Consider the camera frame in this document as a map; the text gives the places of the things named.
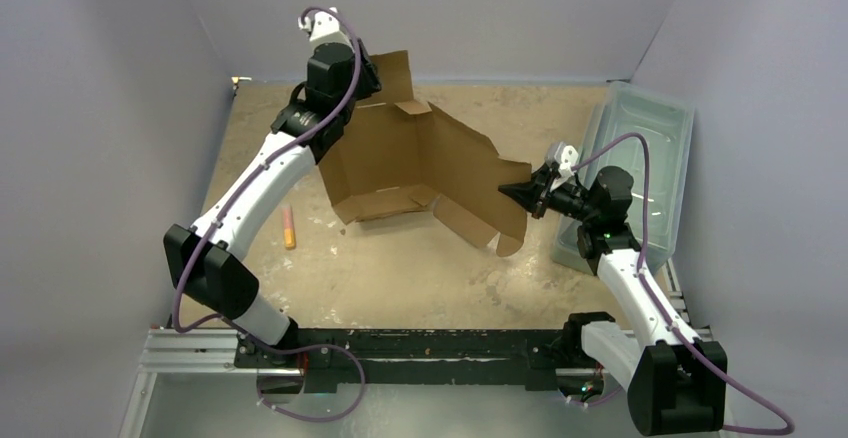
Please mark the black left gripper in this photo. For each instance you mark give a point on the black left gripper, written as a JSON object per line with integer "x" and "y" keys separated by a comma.
{"x": 369, "y": 73}

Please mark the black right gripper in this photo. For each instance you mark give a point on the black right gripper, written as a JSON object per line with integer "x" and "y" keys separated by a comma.
{"x": 541, "y": 190}

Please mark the brown cardboard box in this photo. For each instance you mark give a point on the brown cardboard box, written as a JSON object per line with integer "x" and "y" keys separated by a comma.
{"x": 400, "y": 155}

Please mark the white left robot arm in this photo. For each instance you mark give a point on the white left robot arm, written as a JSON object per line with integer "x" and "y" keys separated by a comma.
{"x": 205, "y": 259}

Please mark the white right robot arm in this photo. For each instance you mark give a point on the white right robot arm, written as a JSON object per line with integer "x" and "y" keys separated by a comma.
{"x": 666, "y": 369}

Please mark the orange marker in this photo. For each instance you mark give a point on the orange marker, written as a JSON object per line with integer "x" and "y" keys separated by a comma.
{"x": 289, "y": 233}

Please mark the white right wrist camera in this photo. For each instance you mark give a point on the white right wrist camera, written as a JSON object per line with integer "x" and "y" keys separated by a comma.
{"x": 562, "y": 158}

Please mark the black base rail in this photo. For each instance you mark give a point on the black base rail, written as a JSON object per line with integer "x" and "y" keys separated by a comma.
{"x": 534, "y": 359}

